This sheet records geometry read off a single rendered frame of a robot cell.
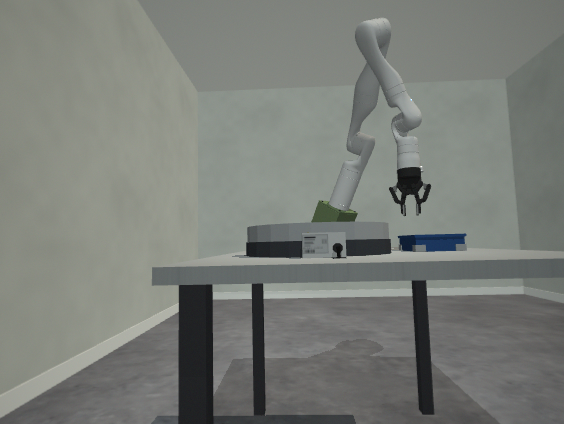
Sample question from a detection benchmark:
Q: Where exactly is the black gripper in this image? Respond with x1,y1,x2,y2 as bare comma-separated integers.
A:
389,167,431,216

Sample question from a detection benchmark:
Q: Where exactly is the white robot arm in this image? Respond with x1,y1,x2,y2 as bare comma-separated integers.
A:
329,18,424,211

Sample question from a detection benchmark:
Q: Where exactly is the grey round turntable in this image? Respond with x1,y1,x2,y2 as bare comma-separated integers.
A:
246,222,391,259

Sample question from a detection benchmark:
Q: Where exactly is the blue plastic crate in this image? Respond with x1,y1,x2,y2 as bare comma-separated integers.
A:
398,234,467,252

